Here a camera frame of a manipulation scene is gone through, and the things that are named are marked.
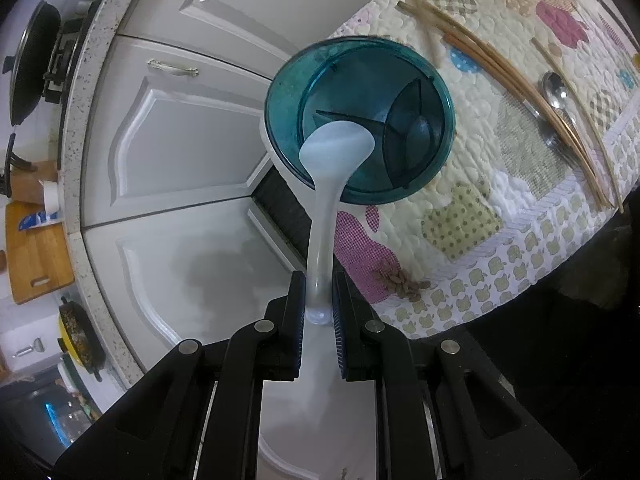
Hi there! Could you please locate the white cup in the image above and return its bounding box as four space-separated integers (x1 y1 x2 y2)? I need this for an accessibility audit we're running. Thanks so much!
42 180 64 216

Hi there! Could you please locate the speckled stone countertop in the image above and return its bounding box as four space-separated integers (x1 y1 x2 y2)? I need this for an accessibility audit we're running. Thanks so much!
59 0 151 392

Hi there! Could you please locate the metal cabinet door handle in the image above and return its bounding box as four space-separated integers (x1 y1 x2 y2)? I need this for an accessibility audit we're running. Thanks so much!
147 58 199 77

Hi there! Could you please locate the patchwork quilted table cover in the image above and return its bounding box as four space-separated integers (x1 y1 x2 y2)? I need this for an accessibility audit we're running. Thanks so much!
327 0 640 341

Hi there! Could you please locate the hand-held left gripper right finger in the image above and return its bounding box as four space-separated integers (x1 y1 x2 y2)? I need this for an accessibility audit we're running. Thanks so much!
331 271 581 480

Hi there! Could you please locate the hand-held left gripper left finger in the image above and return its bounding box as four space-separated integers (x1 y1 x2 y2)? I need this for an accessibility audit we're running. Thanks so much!
54 271 307 480

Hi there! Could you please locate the white plastic spoon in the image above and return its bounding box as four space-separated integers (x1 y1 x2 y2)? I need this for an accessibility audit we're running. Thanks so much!
298 121 376 327

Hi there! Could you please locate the wooden cutting board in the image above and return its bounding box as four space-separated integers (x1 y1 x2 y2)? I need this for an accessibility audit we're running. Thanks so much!
4 200 76 306

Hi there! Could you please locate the blue and white packet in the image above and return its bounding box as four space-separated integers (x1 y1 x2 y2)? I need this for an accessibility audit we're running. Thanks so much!
19 211 64 232

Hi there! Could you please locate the black gas stove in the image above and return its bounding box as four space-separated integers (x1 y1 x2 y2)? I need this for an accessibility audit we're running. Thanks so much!
42 0 127 107

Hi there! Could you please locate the metal spoon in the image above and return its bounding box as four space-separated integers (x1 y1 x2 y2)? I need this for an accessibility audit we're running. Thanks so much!
541 71 583 163

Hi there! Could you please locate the yellow pot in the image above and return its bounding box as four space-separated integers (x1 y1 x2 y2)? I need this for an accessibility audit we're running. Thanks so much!
56 296 107 377

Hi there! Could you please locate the teal rimmed white utensil holder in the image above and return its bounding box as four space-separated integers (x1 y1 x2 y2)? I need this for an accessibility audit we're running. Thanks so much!
260 36 457 207

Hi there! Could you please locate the black wok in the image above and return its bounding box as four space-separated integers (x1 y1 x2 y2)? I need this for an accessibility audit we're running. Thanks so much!
0 0 65 198

